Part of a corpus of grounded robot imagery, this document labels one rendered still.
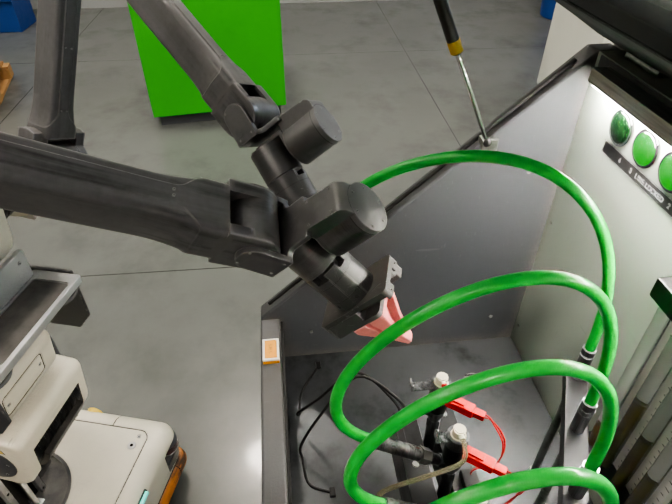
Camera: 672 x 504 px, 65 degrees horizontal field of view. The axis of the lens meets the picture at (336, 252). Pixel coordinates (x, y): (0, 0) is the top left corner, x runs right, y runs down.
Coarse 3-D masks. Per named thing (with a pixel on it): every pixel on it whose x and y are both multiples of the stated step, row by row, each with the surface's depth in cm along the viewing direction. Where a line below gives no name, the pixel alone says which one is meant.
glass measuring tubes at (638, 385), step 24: (648, 336) 67; (648, 360) 70; (624, 384) 72; (648, 384) 67; (624, 408) 76; (648, 408) 71; (624, 432) 73; (648, 432) 68; (624, 456) 77; (648, 456) 71; (624, 480) 74; (648, 480) 69
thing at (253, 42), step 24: (192, 0) 335; (216, 0) 338; (240, 0) 341; (264, 0) 345; (144, 24) 337; (216, 24) 347; (240, 24) 350; (264, 24) 354; (144, 48) 346; (240, 48) 360; (264, 48) 363; (144, 72) 355; (168, 72) 358; (264, 72) 374; (168, 96) 368; (192, 96) 372; (168, 120) 383; (192, 120) 387
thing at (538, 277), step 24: (480, 288) 50; (504, 288) 50; (576, 288) 51; (600, 288) 52; (432, 312) 51; (600, 312) 54; (384, 336) 52; (360, 360) 54; (600, 360) 60; (336, 384) 57; (336, 408) 58; (360, 432) 63; (576, 432) 68; (408, 456) 66; (432, 456) 68
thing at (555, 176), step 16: (416, 160) 61; (432, 160) 60; (448, 160) 60; (464, 160) 59; (480, 160) 59; (496, 160) 58; (512, 160) 58; (528, 160) 57; (384, 176) 64; (544, 176) 58; (560, 176) 57; (576, 192) 58; (592, 208) 58; (592, 224) 60; (608, 240) 60; (608, 256) 61; (608, 272) 63; (608, 288) 64; (592, 336) 69; (592, 352) 71
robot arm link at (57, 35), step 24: (48, 0) 84; (72, 0) 85; (48, 24) 85; (72, 24) 86; (48, 48) 86; (72, 48) 88; (48, 72) 87; (72, 72) 90; (48, 96) 88; (72, 96) 91; (48, 120) 89; (72, 120) 93
